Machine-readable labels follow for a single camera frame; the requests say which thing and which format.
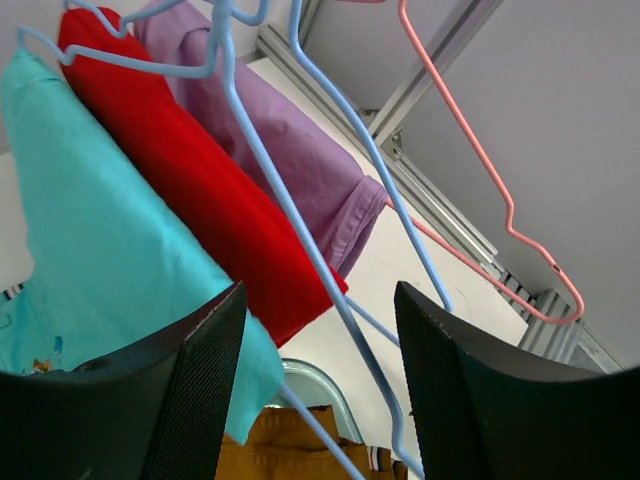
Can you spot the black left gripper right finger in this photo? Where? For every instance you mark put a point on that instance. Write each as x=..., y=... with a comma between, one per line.
x=484, y=409

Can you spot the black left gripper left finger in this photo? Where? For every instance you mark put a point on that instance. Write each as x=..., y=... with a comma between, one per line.
x=155, y=409

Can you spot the brown trousers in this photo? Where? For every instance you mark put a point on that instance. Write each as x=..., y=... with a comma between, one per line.
x=281, y=445

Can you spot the pink hanger with purple trousers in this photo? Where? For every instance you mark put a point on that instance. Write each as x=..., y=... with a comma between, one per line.
x=373, y=24

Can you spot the teal trousers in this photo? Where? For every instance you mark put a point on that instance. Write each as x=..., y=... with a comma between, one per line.
x=112, y=262

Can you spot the purple trousers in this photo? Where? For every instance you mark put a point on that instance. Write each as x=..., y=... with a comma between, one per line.
x=337, y=200

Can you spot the red trousers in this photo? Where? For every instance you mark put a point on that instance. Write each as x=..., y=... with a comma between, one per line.
x=237, y=224

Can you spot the blue hanger with teal trousers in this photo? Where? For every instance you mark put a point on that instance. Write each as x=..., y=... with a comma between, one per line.
x=221, y=37

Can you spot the blue plastic basin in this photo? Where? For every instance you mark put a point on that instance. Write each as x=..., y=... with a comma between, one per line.
x=316, y=388

